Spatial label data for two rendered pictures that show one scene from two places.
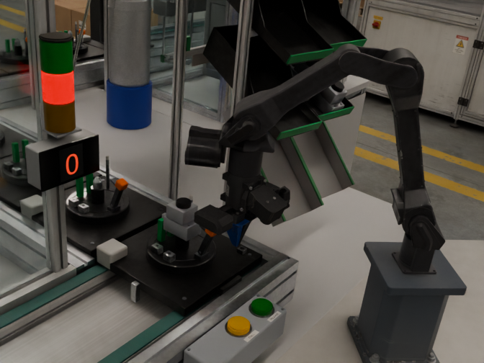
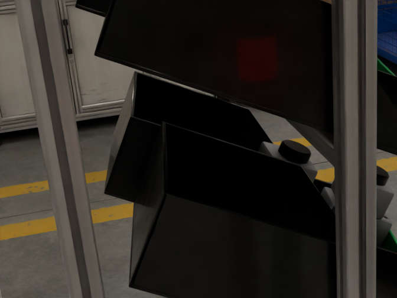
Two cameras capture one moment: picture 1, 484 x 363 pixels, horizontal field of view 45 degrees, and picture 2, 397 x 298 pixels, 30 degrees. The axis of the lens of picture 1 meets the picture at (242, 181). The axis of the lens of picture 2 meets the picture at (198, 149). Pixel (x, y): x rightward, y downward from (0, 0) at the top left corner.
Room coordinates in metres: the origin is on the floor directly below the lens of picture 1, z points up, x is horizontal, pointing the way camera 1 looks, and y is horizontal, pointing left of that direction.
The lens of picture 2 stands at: (0.97, 0.38, 1.58)
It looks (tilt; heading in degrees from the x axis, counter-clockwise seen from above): 23 degrees down; 314
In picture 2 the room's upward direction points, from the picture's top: 6 degrees counter-clockwise
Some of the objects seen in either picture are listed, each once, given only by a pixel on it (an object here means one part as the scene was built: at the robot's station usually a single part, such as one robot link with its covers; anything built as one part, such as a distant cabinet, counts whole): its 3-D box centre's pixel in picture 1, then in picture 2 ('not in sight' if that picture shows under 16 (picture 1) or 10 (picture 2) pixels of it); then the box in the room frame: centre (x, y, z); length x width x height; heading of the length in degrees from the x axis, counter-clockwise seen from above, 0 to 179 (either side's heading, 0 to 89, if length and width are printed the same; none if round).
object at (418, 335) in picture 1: (402, 306); not in sight; (0.91, -0.33, 0.96); 0.15 x 0.15 x 0.20; 9
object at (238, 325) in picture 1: (238, 327); not in sight; (0.80, -0.02, 0.96); 0.04 x 0.04 x 0.02
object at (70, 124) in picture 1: (59, 114); not in sight; (0.91, 0.31, 1.28); 0.05 x 0.05 x 0.05
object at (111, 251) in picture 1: (111, 253); not in sight; (0.97, 0.24, 0.97); 0.05 x 0.05 x 0.04; 55
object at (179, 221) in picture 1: (178, 214); not in sight; (1.00, 0.12, 1.06); 0.08 x 0.04 x 0.07; 56
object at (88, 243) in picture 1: (97, 191); not in sight; (1.14, 0.32, 1.01); 0.24 x 0.24 x 0.13; 55
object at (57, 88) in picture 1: (57, 85); not in sight; (0.91, 0.31, 1.33); 0.05 x 0.05 x 0.05
